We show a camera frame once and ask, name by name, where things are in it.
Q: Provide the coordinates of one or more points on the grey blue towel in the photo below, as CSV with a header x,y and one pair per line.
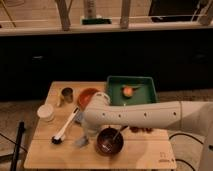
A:
x,y
81,142

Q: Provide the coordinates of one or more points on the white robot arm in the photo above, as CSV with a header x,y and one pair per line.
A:
x,y
188,116

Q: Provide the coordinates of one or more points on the red bowl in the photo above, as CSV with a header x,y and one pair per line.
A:
x,y
85,96

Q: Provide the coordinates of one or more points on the dark brown bowl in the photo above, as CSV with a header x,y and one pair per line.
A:
x,y
109,141

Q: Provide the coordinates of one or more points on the orange fruit toy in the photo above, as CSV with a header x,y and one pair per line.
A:
x,y
128,91

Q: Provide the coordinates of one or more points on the green plastic tray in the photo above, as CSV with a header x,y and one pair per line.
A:
x,y
143,95

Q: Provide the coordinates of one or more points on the metal cup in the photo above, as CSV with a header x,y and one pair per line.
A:
x,y
67,94

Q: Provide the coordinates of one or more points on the blue sponge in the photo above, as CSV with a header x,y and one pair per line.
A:
x,y
78,118

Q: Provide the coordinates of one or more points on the bunch of dark grapes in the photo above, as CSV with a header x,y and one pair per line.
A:
x,y
136,129

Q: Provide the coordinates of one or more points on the metal fork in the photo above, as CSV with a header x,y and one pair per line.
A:
x,y
113,137

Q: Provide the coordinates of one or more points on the green base stand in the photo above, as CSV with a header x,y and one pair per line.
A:
x,y
96,21

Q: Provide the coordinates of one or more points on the white dish brush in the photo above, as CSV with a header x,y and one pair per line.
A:
x,y
57,138

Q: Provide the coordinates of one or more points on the black pole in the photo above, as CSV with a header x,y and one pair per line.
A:
x,y
15,155

